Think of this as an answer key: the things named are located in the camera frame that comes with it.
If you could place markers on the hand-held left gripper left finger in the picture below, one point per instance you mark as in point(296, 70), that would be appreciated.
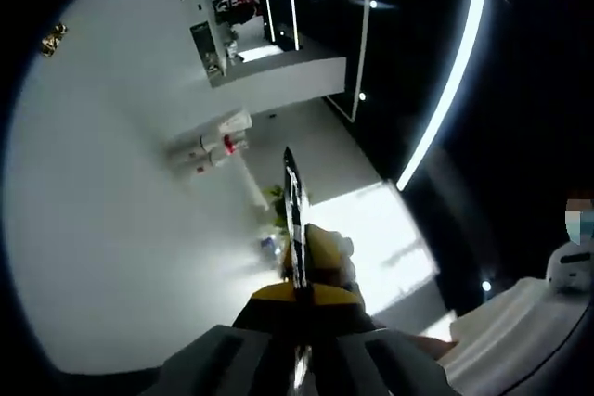
point(223, 359)

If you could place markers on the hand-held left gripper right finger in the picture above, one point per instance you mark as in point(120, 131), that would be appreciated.
point(371, 363)

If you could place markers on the white skincare bottle red collar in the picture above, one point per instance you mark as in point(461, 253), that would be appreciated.
point(229, 144)

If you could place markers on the tall white skincare tube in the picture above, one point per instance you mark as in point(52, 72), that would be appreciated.
point(234, 121)

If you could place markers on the gold foil skincare sachet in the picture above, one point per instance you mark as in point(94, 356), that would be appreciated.
point(54, 39)

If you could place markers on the blue box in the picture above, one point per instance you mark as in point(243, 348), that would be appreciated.
point(269, 245)

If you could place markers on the potted green plant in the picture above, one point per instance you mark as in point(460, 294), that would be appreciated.
point(278, 206)

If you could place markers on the person's white shirt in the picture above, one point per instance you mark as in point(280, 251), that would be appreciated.
point(510, 340)

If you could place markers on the long ceiling light strip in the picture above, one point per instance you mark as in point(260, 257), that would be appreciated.
point(445, 85)

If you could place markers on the white chest device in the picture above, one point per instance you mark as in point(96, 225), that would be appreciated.
point(568, 268)

